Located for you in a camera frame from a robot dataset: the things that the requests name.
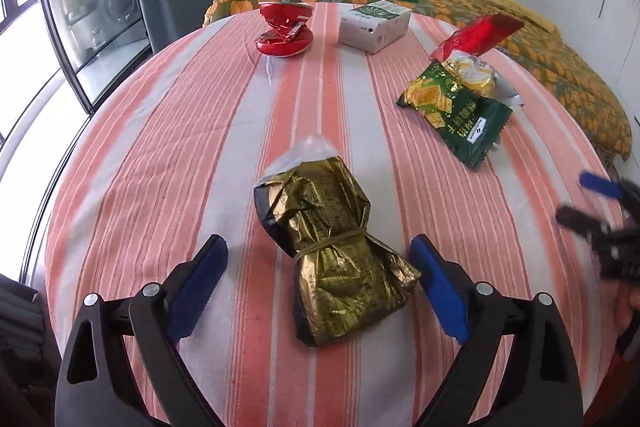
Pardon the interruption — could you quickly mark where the person's right hand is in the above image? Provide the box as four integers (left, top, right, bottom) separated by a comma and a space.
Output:
615, 282, 640, 340

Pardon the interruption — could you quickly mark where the black framed glass door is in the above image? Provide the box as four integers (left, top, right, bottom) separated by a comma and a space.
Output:
36, 0, 152, 116

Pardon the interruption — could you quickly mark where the green cracker packet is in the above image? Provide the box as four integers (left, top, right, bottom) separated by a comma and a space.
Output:
396, 58, 514, 171

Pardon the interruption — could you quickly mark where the black framed window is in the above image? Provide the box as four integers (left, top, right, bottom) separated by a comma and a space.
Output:
0, 0, 93, 280

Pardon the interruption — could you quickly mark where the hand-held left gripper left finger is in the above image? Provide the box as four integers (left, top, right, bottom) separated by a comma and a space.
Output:
54, 234, 230, 427

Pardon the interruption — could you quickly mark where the orange white striped tablecloth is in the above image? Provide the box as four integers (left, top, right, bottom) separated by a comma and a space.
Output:
44, 1, 627, 427

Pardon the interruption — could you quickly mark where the washing machine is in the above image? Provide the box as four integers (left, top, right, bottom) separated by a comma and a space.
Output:
94, 0, 142, 54

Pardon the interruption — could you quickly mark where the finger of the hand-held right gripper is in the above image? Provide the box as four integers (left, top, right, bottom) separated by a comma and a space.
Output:
555, 205, 607, 244
578, 171, 627, 204

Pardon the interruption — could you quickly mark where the gold foil bag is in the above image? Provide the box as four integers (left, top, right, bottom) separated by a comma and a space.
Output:
253, 134, 422, 348

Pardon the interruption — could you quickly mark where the crushed red can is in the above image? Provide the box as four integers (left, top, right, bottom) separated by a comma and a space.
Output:
254, 1, 316, 58

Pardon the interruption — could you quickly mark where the white green carton box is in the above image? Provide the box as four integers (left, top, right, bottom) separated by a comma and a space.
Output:
337, 0, 412, 56

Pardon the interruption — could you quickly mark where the dark red foil wrapper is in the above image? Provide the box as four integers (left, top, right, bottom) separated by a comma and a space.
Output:
431, 14, 524, 60

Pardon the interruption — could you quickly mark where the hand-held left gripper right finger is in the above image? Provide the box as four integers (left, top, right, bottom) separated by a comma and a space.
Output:
409, 234, 585, 427

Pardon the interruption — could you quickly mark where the dark grey ribbed object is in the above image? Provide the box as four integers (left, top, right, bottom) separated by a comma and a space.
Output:
0, 273, 47, 360

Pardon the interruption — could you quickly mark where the yellow snack packet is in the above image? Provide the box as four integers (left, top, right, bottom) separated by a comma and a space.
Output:
442, 54, 502, 99

